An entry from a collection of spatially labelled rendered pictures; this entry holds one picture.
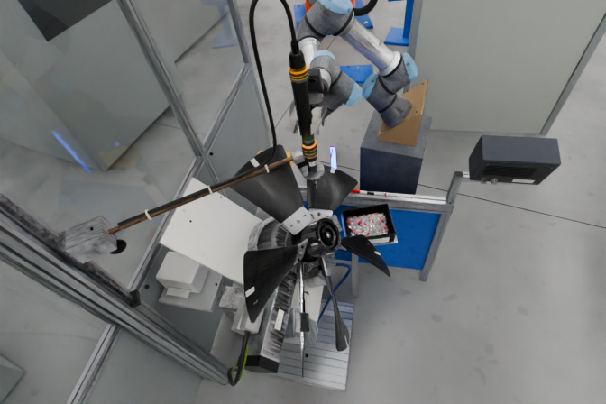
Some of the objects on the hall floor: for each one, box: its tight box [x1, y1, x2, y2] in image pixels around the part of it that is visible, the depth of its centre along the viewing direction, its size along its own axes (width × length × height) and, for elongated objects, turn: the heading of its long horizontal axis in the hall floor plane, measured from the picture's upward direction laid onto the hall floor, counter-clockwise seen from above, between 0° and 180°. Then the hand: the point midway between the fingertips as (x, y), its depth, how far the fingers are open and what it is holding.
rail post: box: [419, 214, 451, 281], centre depth 198 cm, size 4×4×78 cm
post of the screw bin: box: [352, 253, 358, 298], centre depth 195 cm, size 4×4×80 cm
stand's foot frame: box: [243, 299, 354, 392], centre depth 209 cm, size 62×46×8 cm
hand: (302, 127), depth 90 cm, fingers closed on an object, 4 cm apart
